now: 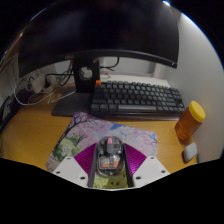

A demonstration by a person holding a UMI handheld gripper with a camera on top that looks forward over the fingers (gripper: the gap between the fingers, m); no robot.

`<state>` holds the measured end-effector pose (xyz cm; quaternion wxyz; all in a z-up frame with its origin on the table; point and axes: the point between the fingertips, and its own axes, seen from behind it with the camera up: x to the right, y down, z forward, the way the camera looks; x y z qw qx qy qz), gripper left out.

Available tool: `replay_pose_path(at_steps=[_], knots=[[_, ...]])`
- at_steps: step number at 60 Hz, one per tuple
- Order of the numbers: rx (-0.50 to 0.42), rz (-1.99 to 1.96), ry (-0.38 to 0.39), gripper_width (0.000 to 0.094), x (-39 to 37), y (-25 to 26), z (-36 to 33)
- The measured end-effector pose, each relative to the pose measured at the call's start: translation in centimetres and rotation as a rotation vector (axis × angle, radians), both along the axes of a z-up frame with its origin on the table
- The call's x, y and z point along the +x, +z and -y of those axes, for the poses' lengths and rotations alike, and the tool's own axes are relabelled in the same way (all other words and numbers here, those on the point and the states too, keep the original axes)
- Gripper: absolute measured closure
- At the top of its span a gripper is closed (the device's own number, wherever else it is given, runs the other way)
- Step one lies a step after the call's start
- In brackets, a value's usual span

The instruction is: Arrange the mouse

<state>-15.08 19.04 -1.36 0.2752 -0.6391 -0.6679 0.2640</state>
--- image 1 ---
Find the orange bottle with yellow lid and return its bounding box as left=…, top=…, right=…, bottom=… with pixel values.
left=174, top=100, right=207, bottom=142

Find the white cable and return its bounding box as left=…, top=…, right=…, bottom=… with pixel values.
left=13, top=76, right=76, bottom=107

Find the small grey earbuds case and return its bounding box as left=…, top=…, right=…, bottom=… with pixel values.
left=181, top=142, right=199, bottom=164

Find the black computer monitor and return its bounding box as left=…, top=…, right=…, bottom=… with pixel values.
left=17, top=0, right=180, bottom=118

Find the dark grey mechanical keyboard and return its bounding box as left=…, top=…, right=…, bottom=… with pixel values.
left=89, top=79, right=186, bottom=118

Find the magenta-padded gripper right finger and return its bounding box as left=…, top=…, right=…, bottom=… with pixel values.
left=122, top=143, right=171, bottom=188

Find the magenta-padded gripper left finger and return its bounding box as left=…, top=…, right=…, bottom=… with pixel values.
left=52, top=143, right=100, bottom=188

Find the floral landscape print mouse pad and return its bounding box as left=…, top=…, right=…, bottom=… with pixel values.
left=45, top=111, right=159, bottom=189

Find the black monitor cable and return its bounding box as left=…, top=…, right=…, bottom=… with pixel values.
left=99, top=56, right=120, bottom=72

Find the transparent computer mouse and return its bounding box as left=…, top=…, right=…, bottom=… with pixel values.
left=95, top=135, right=125, bottom=178

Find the white power strip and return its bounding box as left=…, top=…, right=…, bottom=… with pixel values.
left=24, top=73, right=54, bottom=94

